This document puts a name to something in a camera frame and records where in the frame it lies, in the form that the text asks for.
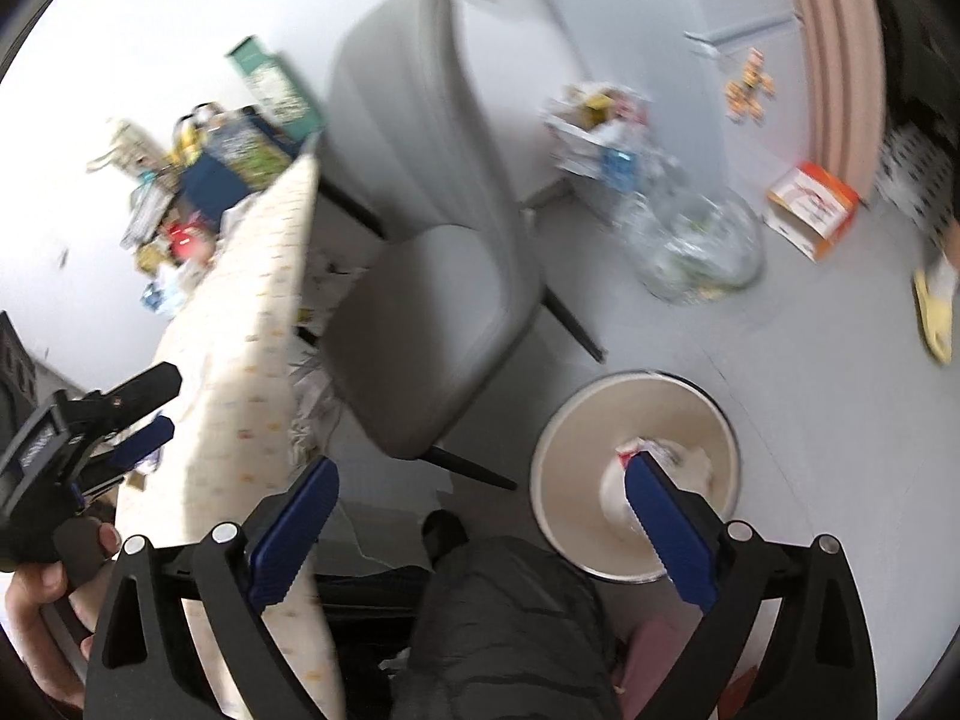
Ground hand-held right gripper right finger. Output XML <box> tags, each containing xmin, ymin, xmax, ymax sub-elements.
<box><xmin>624</xmin><ymin>454</ymin><xmax>878</xmax><ymax>720</ymax></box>

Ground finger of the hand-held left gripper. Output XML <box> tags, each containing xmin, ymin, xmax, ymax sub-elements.
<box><xmin>82</xmin><ymin>416</ymin><xmax>175</xmax><ymax>500</ymax></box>
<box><xmin>82</xmin><ymin>362</ymin><xmax>183</xmax><ymax>432</ymax></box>

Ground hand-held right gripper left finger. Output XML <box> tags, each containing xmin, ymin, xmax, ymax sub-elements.
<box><xmin>84</xmin><ymin>456</ymin><xmax>340</xmax><ymax>720</ymax></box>

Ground beige waste bin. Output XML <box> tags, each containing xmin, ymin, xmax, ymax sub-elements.
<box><xmin>529</xmin><ymin>371</ymin><xmax>743</xmax><ymax>586</ymax></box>

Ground person's left hand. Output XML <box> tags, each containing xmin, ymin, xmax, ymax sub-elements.
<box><xmin>4</xmin><ymin>527</ymin><xmax>121</xmax><ymax>710</ymax></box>

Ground floral tablecloth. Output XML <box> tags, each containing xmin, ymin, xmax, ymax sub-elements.
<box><xmin>112</xmin><ymin>154</ymin><xmax>338</xmax><ymax>720</ymax></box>

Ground blue and white tissue pack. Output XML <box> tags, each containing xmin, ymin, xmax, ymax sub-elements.
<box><xmin>142</xmin><ymin>262</ymin><xmax>212</xmax><ymax>317</ymax></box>

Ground white plastic bag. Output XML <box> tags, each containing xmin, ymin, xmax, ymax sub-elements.
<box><xmin>289</xmin><ymin>349</ymin><xmax>355</xmax><ymax>464</ymax></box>

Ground pink cloth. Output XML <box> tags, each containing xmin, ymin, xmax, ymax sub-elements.
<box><xmin>622</xmin><ymin>619</ymin><xmax>760</xmax><ymax>720</ymax></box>

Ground person's black shoe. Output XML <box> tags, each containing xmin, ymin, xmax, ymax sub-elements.
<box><xmin>421</xmin><ymin>510</ymin><xmax>470</xmax><ymax>569</ymax></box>

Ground red vase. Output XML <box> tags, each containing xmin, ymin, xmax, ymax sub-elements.
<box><xmin>166</xmin><ymin>221</ymin><xmax>209</xmax><ymax>261</ymax></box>

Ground person's dark padded trousers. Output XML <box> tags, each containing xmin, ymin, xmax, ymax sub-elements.
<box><xmin>390</xmin><ymin>536</ymin><xmax>625</xmax><ymax>720</ymax></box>

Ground navy lunch bag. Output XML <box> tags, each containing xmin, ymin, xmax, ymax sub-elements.
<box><xmin>180</xmin><ymin>109</ymin><xmax>262</xmax><ymax>224</ymax></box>

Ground white paper carry bag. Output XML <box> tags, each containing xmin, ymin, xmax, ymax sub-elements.
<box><xmin>86</xmin><ymin>118</ymin><xmax>164</xmax><ymax>175</ymax></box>

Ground yellow snack packet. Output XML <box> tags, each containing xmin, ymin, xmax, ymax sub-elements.
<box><xmin>174</xmin><ymin>112</ymin><xmax>209</xmax><ymax>166</ymax></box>

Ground clear plastic bottle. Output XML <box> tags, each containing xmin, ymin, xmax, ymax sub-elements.
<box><xmin>206</xmin><ymin>109</ymin><xmax>295</xmax><ymax>190</ymax></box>

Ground grey upholstered chair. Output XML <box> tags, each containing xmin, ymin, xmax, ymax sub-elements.
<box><xmin>319</xmin><ymin>0</ymin><xmax>607</xmax><ymax>492</ymax></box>

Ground clear plastic bag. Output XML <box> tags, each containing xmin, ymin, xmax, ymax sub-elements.
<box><xmin>615</xmin><ymin>187</ymin><xmax>766</xmax><ymax>306</ymax></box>

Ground tall green box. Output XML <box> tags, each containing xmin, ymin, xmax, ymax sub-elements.
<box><xmin>227</xmin><ymin>36</ymin><xmax>327</xmax><ymax>143</ymax></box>

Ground yellow slipper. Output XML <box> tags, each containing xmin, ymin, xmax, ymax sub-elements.
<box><xmin>911</xmin><ymin>270</ymin><xmax>956</xmax><ymax>366</ymax></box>

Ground orange cardboard box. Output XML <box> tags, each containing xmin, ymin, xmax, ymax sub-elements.
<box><xmin>765</xmin><ymin>163</ymin><xmax>861</xmax><ymax>262</ymax></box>

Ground blue plastic packet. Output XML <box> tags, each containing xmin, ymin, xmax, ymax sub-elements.
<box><xmin>600</xmin><ymin>148</ymin><xmax>640</xmax><ymax>194</ymax></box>

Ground white bag of packaging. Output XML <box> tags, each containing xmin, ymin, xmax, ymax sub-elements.
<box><xmin>541</xmin><ymin>81</ymin><xmax>661</xmax><ymax>185</ymax></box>

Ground orange figure magnets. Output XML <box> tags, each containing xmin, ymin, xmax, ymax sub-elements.
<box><xmin>724</xmin><ymin>49</ymin><xmax>778</xmax><ymax>121</ymax></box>

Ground white fridge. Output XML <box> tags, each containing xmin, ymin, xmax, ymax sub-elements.
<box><xmin>525</xmin><ymin>0</ymin><xmax>820</xmax><ymax>200</ymax></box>

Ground black wire basket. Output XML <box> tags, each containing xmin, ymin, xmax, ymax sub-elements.
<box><xmin>124</xmin><ymin>180</ymin><xmax>179</xmax><ymax>250</ymax></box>

